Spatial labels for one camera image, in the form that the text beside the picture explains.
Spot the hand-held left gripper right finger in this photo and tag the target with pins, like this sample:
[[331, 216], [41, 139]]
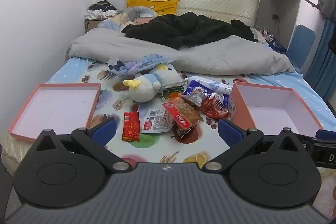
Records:
[[231, 132]]

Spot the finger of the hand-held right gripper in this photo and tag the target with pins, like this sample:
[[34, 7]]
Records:
[[328, 134]]

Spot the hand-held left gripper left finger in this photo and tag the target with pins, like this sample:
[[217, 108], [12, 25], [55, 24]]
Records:
[[103, 130]]

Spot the red tea packet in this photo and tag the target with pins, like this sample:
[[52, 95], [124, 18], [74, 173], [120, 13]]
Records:
[[130, 127]]

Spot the dark red snack packet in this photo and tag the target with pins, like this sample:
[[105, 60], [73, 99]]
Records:
[[214, 107]]

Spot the pink cardboard box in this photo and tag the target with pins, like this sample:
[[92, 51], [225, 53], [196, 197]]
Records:
[[267, 98]]

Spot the red-orange clear snack packet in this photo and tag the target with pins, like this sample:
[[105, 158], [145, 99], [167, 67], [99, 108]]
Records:
[[183, 113]]

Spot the white snack packet red label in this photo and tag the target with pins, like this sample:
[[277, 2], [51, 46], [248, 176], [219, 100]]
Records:
[[155, 121]]

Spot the blue snack packet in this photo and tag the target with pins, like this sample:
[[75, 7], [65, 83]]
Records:
[[195, 87]]

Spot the green snack packet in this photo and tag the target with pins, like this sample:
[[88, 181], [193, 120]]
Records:
[[172, 88]]

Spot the printed bed sheet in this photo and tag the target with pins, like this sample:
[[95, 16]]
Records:
[[110, 98]]

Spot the white spray bottle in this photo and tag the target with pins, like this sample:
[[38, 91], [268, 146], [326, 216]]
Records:
[[210, 83]]

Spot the pink box lid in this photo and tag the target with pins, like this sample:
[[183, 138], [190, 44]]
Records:
[[52, 108]]

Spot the plush duck toy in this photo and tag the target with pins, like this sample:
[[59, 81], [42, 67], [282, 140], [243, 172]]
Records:
[[147, 87]]

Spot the blue curtain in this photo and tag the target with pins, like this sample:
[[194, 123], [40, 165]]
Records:
[[324, 66]]

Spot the blue plastic bag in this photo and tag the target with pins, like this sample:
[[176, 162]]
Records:
[[136, 65]]

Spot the grey duvet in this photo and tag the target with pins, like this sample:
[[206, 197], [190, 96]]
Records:
[[210, 56]]

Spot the blue chair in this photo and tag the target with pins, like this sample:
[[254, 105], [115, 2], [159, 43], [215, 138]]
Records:
[[300, 45]]

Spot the row of small bottles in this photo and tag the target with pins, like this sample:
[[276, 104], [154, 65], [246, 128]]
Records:
[[273, 39]]

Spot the small black garment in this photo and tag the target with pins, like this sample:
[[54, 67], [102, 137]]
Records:
[[244, 28]]

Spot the brown cardboard carton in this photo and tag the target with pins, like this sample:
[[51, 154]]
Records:
[[90, 26]]

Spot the pastel printed blanket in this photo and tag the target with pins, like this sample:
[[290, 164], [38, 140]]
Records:
[[115, 20]]

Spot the black crumpled clothing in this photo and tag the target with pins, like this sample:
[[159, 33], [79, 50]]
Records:
[[170, 28]]

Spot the pile of clothes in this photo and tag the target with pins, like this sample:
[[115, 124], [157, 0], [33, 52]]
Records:
[[98, 10]]

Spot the grey striped hoodie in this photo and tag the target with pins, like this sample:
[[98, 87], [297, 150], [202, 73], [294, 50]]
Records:
[[329, 3]]

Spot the yellow pillow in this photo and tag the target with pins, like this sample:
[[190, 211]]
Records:
[[149, 5]]

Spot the black wall plug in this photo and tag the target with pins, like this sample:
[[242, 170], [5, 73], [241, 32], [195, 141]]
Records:
[[275, 16]]

